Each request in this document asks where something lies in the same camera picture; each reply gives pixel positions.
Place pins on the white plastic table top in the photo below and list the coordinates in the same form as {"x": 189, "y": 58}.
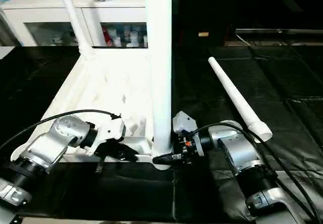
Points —
{"x": 101, "y": 82}

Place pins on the white plastic table leg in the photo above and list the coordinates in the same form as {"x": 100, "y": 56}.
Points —
{"x": 160, "y": 57}
{"x": 75, "y": 19}
{"x": 234, "y": 92}

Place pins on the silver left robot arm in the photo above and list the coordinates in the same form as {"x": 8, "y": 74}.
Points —
{"x": 63, "y": 133}

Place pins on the black mat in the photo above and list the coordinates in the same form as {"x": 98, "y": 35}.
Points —
{"x": 164, "y": 196}

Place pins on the red and white bottle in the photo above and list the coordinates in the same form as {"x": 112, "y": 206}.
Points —
{"x": 108, "y": 37}

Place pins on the yellow label sticker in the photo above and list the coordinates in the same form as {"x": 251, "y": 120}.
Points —
{"x": 203, "y": 34}

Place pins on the white toy figurine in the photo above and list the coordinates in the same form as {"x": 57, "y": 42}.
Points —
{"x": 57, "y": 40}

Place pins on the long black bar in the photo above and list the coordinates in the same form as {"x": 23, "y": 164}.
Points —
{"x": 277, "y": 30}

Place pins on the white cabinet with glass doors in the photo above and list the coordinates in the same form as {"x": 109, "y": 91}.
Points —
{"x": 50, "y": 7}

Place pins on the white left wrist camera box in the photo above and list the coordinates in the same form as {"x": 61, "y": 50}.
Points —
{"x": 111, "y": 130}

